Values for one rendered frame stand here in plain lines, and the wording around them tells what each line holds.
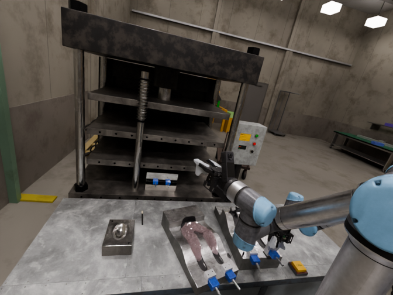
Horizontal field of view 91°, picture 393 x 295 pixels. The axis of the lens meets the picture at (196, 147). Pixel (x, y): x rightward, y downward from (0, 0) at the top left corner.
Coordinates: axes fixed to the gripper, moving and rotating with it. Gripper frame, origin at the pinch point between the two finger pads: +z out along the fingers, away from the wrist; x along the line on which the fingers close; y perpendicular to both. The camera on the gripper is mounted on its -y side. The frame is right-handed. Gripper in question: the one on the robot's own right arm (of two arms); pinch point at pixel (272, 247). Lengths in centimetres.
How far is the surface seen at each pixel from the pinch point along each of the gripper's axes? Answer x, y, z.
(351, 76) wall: 774, -678, -438
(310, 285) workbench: 41.3, 0.2, 24.9
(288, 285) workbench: 23.2, 0.3, 25.8
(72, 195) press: -124, -72, 25
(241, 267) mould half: -15.5, 0.6, 13.9
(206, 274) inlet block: -40.1, 8.1, 12.6
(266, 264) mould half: -0.2, 0.9, 10.6
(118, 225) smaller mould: -86, -28, 16
